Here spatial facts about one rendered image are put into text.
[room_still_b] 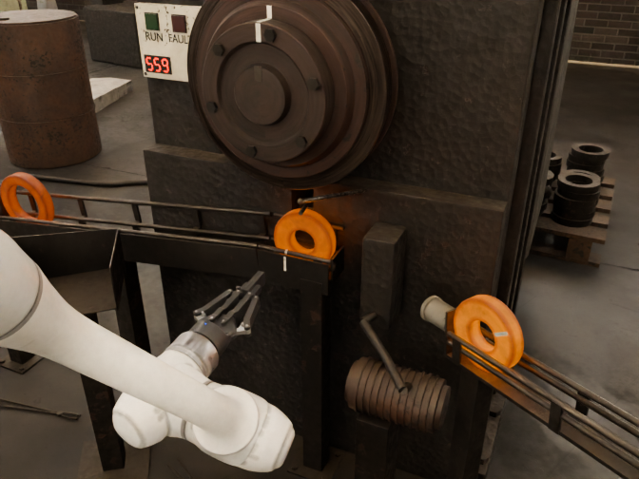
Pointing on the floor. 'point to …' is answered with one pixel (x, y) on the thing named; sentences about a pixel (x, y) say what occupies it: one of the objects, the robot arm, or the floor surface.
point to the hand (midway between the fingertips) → (254, 285)
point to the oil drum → (46, 90)
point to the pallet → (575, 204)
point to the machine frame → (385, 205)
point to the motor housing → (390, 412)
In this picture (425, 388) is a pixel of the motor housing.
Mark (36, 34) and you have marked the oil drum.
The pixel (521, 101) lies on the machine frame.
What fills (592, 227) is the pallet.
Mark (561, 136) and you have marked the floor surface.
